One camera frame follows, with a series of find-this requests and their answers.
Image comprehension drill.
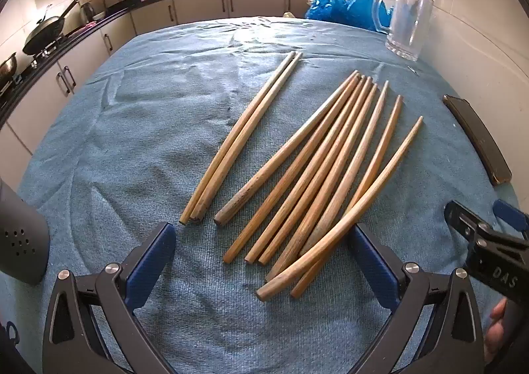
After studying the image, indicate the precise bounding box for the person's right hand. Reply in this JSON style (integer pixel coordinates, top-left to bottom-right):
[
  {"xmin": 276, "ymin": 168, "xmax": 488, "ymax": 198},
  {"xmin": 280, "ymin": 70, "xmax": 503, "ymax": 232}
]
[{"xmin": 483, "ymin": 298, "xmax": 509, "ymax": 363}]

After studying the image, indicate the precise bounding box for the dark cooking pot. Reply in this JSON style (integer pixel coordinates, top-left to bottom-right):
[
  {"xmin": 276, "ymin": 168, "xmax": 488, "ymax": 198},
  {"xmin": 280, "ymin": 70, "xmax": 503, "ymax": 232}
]
[{"xmin": 0, "ymin": 52, "xmax": 19, "ymax": 87}]

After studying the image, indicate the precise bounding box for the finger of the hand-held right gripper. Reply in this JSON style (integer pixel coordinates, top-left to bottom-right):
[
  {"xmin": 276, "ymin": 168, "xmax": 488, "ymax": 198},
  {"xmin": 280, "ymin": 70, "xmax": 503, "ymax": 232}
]
[
  {"xmin": 494, "ymin": 199, "xmax": 529, "ymax": 240},
  {"xmin": 444, "ymin": 200, "xmax": 529, "ymax": 305}
]

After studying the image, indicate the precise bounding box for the black wok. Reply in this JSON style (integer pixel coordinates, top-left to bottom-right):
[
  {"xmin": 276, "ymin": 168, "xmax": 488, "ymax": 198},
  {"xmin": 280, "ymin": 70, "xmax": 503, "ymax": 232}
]
[{"xmin": 22, "ymin": 0, "xmax": 80, "ymax": 56}]

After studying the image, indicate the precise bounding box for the clear glass beer mug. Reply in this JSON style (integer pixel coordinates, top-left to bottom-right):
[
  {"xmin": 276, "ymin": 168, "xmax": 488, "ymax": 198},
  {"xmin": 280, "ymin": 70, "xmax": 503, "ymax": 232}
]
[{"xmin": 371, "ymin": 0, "xmax": 435, "ymax": 62}]

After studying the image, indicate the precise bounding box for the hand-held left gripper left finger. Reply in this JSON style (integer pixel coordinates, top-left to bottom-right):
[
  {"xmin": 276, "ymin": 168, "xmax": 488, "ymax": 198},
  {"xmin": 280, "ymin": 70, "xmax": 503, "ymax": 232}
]
[{"xmin": 42, "ymin": 222, "xmax": 178, "ymax": 374}]

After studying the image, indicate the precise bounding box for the bunch of wooden chopsticks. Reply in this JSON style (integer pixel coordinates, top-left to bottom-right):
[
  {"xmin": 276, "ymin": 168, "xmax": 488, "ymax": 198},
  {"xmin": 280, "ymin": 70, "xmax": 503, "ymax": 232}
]
[{"xmin": 179, "ymin": 51, "xmax": 425, "ymax": 302}]

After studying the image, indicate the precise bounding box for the black gas stove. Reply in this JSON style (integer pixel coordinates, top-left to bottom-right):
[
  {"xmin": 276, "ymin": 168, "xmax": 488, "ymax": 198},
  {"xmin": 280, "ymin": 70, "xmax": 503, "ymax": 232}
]
[{"xmin": 20, "ymin": 35, "xmax": 73, "ymax": 69}]

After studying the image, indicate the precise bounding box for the blue table cloth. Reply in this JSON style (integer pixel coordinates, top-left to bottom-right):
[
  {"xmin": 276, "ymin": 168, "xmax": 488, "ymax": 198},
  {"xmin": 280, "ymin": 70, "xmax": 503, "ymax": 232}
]
[{"xmin": 0, "ymin": 16, "xmax": 523, "ymax": 374}]

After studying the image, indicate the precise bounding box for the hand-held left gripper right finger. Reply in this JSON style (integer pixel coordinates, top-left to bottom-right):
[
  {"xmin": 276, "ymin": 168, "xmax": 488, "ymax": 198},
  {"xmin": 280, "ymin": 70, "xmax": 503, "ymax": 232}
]
[{"xmin": 347, "ymin": 224, "xmax": 485, "ymax": 374}]

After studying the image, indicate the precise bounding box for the dark grey utensil holder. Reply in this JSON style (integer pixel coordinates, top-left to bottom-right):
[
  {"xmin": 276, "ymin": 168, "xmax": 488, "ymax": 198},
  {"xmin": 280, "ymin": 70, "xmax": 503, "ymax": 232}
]
[{"xmin": 0, "ymin": 179, "xmax": 51, "ymax": 286}]

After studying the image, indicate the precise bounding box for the blue plastic bag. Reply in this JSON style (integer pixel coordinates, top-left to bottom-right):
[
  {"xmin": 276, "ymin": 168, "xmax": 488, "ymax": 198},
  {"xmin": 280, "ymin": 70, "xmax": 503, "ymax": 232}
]
[{"xmin": 305, "ymin": 0, "xmax": 393, "ymax": 33}]

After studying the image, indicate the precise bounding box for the black smartphone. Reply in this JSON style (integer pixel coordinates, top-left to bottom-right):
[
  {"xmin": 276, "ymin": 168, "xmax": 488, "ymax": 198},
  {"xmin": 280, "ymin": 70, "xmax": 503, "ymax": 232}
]
[{"xmin": 442, "ymin": 94, "xmax": 513, "ymax": 186}]

